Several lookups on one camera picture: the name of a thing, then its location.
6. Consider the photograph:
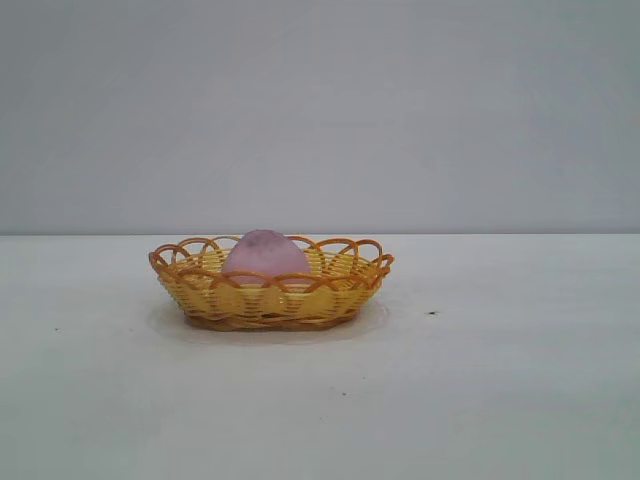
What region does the pink peach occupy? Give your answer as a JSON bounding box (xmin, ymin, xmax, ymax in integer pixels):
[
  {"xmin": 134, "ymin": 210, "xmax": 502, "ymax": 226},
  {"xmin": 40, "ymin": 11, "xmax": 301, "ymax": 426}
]
[{"xmin": 222, "ymin": 228, "xmax": 312, "ymax": 291}]

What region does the yellow woven plastic basket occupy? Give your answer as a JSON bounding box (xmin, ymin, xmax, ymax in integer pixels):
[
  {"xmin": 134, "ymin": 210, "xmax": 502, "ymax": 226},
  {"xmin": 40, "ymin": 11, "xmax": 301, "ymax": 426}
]
[{"xmin": 148, "ymin": 234, "xmax": 396, "ymax": 331}]

